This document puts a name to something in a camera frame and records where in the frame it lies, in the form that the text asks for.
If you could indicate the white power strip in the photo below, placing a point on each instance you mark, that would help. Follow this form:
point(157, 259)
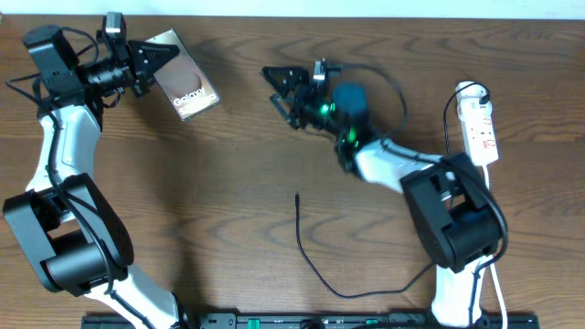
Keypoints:
point(474, 111)

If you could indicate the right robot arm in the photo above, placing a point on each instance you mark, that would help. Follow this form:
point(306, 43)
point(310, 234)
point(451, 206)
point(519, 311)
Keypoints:
point(455, 215)

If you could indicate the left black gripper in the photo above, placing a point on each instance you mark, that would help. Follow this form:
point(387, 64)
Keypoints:
point(136, 52)

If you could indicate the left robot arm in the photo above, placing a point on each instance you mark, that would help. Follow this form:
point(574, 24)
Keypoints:
point(71, 236)

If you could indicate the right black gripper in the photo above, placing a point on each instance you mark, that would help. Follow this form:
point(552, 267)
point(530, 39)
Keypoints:
point(300, 78)

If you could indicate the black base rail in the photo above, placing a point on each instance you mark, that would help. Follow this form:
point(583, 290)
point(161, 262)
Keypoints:
point(330, 321)

